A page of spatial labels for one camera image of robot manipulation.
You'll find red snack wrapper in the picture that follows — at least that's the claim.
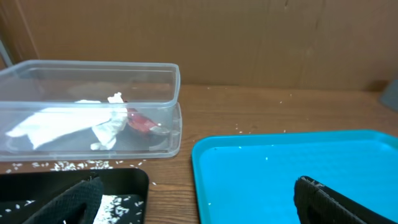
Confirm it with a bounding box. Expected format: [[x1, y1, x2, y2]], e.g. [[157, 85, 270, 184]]
[[126, 107, 172, 136]]

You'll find scattered rice on table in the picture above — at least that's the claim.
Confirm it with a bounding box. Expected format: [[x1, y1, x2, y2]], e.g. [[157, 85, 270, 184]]
[[1, 159, 146, 174]]

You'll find clear plastic bin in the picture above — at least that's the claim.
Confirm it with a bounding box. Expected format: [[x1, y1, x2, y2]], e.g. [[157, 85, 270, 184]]
[[1, 60, 182, 161]]

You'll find white rice pile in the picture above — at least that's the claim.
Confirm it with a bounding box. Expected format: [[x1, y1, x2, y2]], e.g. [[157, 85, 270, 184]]
[[0, 194, 146, 224]]

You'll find teal serving tray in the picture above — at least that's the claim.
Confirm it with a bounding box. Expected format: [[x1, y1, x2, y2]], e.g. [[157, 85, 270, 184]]
[[192, 130, 397, 223]]

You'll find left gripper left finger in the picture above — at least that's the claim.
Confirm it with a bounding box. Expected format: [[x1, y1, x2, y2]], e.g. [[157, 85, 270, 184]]
[[21, 176, 104, 224]]

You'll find white napkin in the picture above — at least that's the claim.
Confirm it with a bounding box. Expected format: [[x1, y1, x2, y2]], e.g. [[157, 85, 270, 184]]
[[1, 92, 127, 154]]

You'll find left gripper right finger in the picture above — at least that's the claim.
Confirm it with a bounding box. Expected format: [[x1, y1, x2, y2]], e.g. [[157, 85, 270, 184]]
[[294, 176, 397, 224]]

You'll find black plastic tray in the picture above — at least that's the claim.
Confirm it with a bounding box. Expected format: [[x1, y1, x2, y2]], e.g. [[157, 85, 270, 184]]
[[1, 169, 149, 223]]

